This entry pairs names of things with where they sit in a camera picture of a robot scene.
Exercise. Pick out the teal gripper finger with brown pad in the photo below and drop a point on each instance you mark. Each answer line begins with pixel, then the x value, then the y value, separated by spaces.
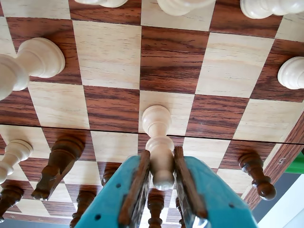
pixel 107 202
pixel 221 204

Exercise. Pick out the light wooden pawn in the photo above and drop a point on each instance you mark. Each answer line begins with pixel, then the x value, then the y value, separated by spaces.
pixel 156 123
pixel 259 9
pixel 292 73
pixel 14 154

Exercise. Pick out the wooden folding chess board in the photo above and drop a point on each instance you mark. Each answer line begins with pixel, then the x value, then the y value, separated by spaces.
pixel 173 59

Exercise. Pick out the dark wooden pawn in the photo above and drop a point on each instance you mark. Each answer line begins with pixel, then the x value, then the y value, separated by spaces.
pixel 83 204
pixel 179 211
pixel 155 209
pixel 256 173

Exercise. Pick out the green plastic tray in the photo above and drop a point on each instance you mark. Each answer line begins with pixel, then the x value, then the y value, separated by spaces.
pixel 297 164

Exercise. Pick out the dark wooden bishop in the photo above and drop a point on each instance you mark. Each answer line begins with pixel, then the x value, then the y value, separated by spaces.
pixel 12 197

